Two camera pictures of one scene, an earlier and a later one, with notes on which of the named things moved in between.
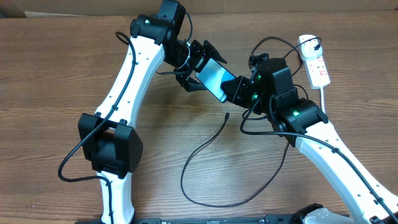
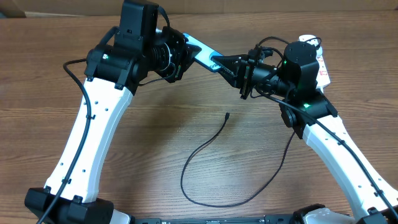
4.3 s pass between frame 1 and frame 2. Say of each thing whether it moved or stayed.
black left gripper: moved
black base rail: stayed
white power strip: stayed
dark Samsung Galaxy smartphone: moved
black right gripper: moved
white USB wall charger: stayed
